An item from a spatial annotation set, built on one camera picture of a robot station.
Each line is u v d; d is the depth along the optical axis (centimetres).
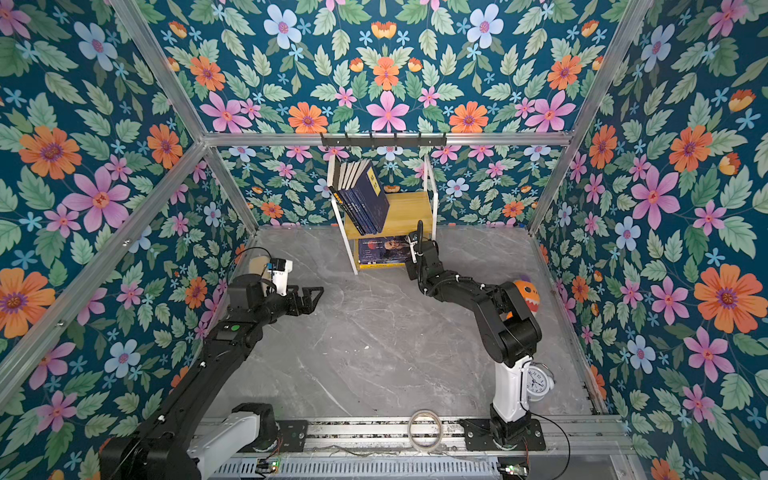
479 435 73
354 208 82
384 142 94
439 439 73
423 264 77
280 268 70
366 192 86
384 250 99
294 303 70
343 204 80
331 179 77
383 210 92
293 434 74
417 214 99
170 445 40
